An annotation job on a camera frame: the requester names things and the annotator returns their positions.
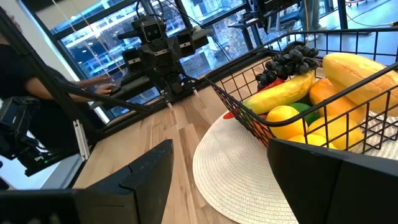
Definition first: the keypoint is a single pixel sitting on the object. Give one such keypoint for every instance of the dark purple toy grapes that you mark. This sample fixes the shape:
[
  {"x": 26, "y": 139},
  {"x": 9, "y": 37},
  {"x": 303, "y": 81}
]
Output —
[{"x": 292, "y": 60}]

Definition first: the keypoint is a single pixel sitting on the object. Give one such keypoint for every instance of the green toy lime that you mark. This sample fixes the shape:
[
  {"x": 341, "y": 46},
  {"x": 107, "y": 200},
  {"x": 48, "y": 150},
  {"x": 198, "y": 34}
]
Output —
[{"x": 303, "y": 108}]

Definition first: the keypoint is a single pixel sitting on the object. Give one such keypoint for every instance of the large black-framed window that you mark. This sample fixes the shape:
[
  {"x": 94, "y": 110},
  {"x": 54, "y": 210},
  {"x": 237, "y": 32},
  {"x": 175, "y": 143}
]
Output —
[{"x": 93, "y": 46}]

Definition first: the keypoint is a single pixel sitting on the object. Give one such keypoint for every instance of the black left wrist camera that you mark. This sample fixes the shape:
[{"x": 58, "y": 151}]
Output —
[{"x": 152, "y": 31}]

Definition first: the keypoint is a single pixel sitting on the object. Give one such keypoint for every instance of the silver aluminium bracket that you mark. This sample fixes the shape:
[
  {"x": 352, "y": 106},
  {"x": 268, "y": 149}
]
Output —
[{"x": 81, "y": 138}]

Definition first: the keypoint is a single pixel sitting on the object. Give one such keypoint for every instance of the yellow toy banana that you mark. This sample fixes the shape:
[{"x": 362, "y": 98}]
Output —
[{"x": 280, "y": 95}]

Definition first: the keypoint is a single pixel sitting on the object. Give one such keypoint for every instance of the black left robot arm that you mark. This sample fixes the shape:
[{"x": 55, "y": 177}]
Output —
[{"x": 172, "y": 85}]

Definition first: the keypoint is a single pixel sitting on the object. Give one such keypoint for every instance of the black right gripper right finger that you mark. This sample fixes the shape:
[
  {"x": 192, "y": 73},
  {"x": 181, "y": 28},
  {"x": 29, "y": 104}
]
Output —
[{"x": 342, "y": 189}]

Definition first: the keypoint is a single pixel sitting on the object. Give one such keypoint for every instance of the person's hand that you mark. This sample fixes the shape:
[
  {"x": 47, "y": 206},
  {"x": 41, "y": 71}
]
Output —
[{"x": 105, "y": 89}]

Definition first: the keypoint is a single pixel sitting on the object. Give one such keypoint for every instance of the yellow toy lemon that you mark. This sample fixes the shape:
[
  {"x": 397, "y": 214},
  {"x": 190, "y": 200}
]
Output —
[
  {"x": 283, "y": 119},
  {"x": 311, "y": 140},
  {"x": 335, "y": 132}
]

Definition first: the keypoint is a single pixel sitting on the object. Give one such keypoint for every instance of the red toy chili pepper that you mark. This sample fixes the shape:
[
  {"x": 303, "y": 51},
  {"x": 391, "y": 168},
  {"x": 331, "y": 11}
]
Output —
[{"x": 273, "y": 84}]

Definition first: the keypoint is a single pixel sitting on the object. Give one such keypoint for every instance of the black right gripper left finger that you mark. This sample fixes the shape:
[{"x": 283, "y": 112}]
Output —
[{"x": 124, "y": 199}]

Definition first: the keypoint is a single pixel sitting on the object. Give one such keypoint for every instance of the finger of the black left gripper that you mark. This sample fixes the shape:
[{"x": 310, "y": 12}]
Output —
[
  {"x": 186, "y": 43},
  {"x": 133, "y": 61}
]

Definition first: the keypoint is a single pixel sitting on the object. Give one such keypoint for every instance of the orange-red toy tomato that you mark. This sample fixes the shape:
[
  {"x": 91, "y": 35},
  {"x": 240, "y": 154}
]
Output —
[
  {"x": 264, "y": 130},
  {"x": 228, "y": 115}
]

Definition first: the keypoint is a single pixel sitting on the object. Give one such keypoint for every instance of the person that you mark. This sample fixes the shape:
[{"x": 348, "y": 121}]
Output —
[
  {"x": 312, "y": 15},
  {"x": 15, "y": 74}
]

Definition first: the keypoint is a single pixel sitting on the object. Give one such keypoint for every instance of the yellow toy mango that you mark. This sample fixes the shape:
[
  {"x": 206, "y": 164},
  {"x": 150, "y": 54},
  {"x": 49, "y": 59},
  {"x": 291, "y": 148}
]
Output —
[{"x": 351, "y": 74}]

